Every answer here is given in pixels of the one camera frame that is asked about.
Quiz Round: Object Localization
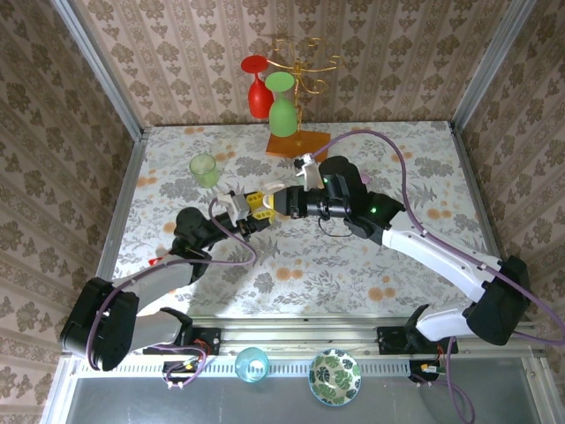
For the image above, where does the white earbud charging case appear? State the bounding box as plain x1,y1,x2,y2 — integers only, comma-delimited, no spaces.
260,182,286,211

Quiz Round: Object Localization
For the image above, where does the gold glass rack orange base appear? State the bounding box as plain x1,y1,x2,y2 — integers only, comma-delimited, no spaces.
266,37,343,163

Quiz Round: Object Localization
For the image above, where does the green translucent cup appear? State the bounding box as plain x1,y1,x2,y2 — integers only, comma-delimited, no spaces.
188,153,221,189

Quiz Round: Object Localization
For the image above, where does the green plastic wine glass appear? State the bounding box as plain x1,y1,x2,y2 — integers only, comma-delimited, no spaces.
264,72,298,137

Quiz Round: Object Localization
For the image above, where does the red plastic wine glass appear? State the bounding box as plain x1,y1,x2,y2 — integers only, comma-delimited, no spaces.
241,55,273,119

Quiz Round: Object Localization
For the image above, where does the blue translucent cup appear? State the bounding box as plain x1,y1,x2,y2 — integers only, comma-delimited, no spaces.
234,346,270,386

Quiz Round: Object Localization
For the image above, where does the leaf print bowl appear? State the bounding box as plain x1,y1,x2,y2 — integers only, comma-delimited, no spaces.
307,348,362,405

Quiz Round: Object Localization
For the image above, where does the grey metal shelf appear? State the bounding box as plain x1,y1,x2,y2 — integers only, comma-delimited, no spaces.
65,375,539,424

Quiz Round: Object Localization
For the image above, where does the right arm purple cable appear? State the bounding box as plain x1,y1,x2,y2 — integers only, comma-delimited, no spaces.
311,129,565,420

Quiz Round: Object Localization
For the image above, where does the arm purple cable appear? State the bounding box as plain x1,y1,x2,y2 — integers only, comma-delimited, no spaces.
311,129,565,420
87,196,260,372

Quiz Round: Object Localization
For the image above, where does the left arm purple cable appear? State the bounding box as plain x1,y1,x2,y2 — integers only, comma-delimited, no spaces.
87,196,260,372

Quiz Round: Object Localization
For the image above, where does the aluminium table side rail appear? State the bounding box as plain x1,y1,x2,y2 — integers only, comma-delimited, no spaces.
448,122,513,275
92,130,149,288

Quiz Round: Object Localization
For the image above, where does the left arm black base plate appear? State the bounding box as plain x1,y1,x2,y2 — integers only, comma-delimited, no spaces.
143,326,222,357

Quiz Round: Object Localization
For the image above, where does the aluminium mounting rail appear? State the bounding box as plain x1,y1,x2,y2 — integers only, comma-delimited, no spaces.
189,315,542,355

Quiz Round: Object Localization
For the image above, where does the black connector bracket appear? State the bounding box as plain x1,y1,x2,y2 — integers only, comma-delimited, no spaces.
162,360,207,390
408,360,445,385

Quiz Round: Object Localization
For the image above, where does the perforated metal cable strip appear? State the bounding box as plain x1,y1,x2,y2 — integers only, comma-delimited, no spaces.
72,359,416,377

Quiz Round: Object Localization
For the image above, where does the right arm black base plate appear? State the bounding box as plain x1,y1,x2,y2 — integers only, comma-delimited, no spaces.
376,325,459,355

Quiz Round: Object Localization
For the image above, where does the aluminium frame post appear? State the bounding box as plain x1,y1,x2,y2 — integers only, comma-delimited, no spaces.
448,0,540,133
49,0,147,141

